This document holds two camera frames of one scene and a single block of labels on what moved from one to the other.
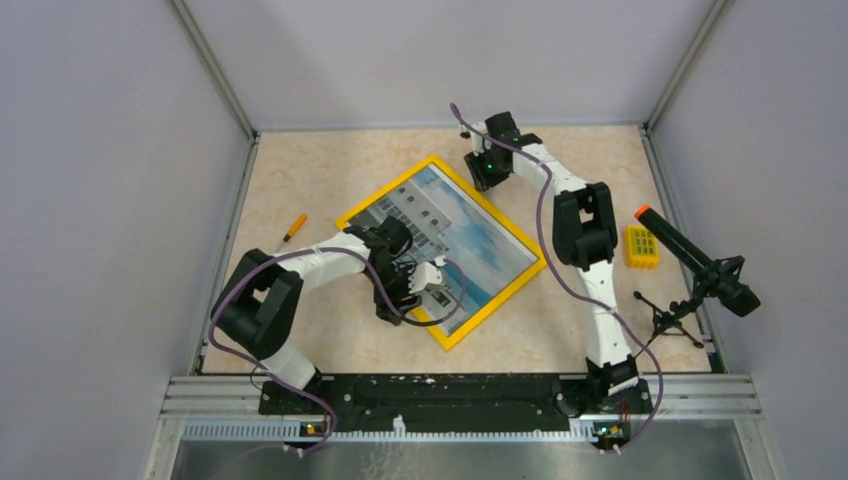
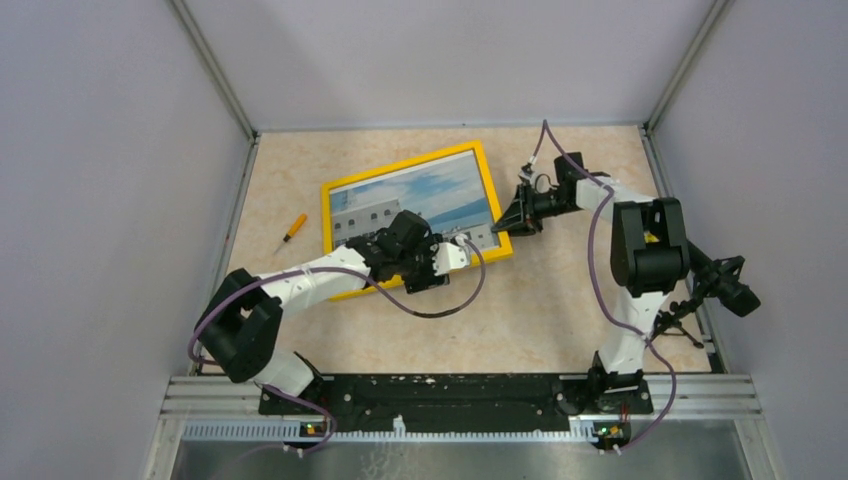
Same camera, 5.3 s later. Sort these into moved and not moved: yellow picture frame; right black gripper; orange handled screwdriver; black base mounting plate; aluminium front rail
Moved: yellow picture frame; right black gripper
Not moved: aluminium front rail; black base mounting plate; orange handled screwdriver
